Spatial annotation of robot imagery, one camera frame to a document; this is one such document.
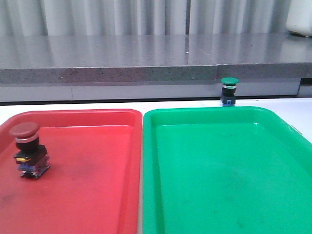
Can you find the green mushroom push button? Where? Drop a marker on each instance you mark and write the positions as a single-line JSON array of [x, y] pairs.
[[227, 97]]

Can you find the red mushroom push button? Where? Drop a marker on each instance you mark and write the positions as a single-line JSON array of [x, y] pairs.
[[32, 159]]

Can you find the green plastic tray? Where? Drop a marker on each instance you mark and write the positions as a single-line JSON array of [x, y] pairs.
[[225, 170]]

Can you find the red plastic tray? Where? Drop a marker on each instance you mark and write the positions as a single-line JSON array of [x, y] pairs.
[[92, 186]]

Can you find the grey stone counter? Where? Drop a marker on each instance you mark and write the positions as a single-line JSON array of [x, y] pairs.
[[89, 68]]

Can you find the white container on counter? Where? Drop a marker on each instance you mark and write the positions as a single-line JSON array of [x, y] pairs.
[[299, 19]]

